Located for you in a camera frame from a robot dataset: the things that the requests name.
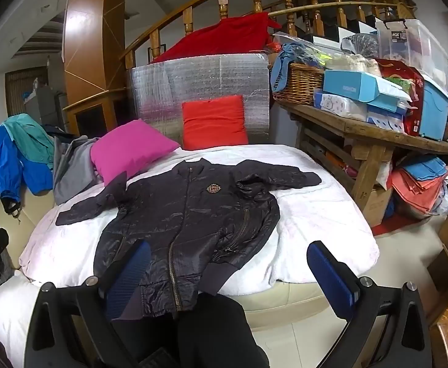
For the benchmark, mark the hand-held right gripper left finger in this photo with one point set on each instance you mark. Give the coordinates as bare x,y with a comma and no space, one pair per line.
130,276

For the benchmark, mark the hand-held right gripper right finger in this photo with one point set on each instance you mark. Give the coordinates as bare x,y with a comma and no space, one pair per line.
331,276

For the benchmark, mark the black zip jacket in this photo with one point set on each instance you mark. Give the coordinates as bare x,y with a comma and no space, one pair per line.
193,214

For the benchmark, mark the white fluffy blanket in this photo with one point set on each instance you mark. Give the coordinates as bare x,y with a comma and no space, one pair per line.
323,214

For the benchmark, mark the blue jacket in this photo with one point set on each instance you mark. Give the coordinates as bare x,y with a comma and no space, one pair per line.
5,165

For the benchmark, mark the brown cardboard box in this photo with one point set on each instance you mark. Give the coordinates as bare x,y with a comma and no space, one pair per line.
377,207

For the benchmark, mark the person's black pants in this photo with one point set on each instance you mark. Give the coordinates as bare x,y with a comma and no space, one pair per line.
208,337

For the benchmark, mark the grey garment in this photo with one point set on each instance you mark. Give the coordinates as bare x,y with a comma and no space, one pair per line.
74,168

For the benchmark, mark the teal jacket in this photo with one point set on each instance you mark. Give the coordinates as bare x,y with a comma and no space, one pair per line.
28,134

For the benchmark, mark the stack of coral cloths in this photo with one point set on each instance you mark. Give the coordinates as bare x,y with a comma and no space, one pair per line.
415,191

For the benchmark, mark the pink pillow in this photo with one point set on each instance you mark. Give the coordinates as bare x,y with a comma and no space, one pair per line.
132,149

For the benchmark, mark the white plastic bag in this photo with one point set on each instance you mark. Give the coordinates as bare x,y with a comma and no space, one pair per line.
446,203

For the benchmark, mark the grey storage box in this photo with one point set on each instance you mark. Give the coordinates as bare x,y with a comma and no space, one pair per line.
43,107

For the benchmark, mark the blue folded cloth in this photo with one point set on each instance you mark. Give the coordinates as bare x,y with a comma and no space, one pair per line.
425,166

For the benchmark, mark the wooden table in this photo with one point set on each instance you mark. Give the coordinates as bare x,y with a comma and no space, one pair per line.
365,130

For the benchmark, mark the white patterned package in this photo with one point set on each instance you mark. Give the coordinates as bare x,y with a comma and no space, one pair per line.
340,105

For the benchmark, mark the red pillow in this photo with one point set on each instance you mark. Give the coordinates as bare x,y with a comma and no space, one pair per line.
214,122

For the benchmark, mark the light blue cardboard box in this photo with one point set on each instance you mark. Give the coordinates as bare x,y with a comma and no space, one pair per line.
346,84

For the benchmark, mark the wicker basket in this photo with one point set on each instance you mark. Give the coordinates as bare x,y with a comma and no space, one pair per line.
300,84

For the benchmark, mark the blue plastic storage bin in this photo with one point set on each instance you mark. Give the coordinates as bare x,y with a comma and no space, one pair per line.
434,111

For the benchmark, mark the cream knitted cloth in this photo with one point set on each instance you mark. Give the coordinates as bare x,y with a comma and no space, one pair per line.
352,65

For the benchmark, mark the silver foil mat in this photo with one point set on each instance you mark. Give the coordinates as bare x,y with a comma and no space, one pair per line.
208,76

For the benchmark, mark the red gift bag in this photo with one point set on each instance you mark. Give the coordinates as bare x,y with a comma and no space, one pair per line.
400,73

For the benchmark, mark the brown wooden column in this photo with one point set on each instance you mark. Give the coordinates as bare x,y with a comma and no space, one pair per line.
93,38

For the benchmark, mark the grey speckled bag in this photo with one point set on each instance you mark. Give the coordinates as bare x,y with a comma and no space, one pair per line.
362,46

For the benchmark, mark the clear plastic storage bin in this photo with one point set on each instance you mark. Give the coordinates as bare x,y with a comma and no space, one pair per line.
415,46

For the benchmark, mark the red cloth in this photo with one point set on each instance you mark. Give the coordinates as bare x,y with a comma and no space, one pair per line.
224,38

